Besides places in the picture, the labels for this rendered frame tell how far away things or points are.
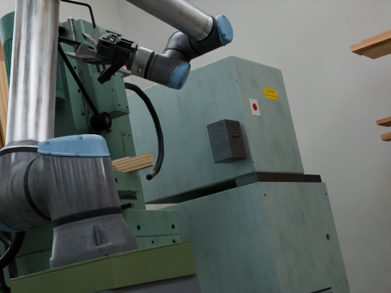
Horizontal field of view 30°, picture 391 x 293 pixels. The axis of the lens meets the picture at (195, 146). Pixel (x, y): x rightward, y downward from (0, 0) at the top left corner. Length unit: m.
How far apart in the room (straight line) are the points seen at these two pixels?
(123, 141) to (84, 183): 0.94
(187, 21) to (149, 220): 0.70
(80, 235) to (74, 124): 1.01
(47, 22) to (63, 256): 0.63
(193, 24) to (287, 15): 2.45
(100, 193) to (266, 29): 3.21
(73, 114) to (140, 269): 1.13
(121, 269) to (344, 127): 3.05
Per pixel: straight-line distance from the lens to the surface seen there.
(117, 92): 2.53
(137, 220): 2.37
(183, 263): 1.56
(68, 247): 1.51
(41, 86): 1.78
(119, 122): 2.65
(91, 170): 1.53
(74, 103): 2.52
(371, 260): 4.27
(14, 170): 1.67
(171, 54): 2.26
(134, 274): 1.43
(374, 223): 4.25
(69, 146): 1.54
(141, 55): 2.24
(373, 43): 3.80
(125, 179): 2.22
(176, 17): 2.11
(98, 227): 1.51
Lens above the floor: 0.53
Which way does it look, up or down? 11 degrees up
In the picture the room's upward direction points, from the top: 11 degrees counter-clockwise
